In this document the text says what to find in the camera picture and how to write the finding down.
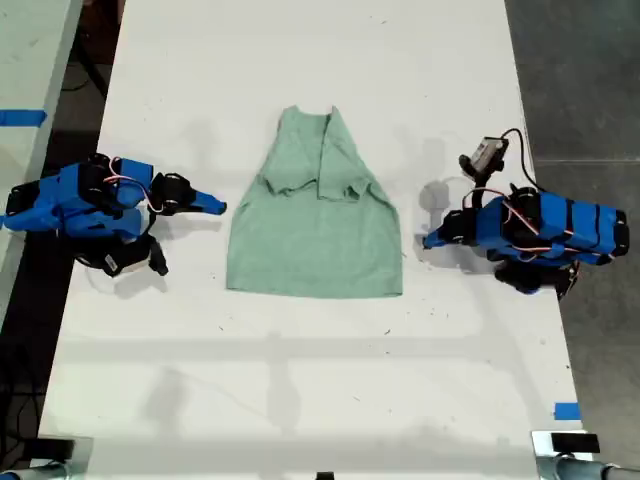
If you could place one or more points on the black box on metal clamp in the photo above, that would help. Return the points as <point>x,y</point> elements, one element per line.
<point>572,442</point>
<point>50,449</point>

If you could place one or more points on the pale green t-shirt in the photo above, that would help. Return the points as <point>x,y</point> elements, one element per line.
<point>315,240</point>

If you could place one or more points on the black camera box white label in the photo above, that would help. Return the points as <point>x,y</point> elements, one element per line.
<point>122,260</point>

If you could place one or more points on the long blue tape strip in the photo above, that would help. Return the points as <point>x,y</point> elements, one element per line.
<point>22,117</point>

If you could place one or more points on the curved black camera stalk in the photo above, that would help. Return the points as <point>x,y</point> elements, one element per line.
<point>477,175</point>

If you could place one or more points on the small blue tape square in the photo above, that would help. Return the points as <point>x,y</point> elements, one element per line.
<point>567,411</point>

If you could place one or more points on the small black table clip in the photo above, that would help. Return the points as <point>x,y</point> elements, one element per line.
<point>325,476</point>

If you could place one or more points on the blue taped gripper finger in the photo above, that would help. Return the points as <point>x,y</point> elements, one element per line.
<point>210,202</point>
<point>437,237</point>

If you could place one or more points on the short black camera stalk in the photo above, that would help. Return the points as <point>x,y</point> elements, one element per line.
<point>159,257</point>

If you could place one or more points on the grey black camera box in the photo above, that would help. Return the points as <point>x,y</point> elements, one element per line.
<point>491,152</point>

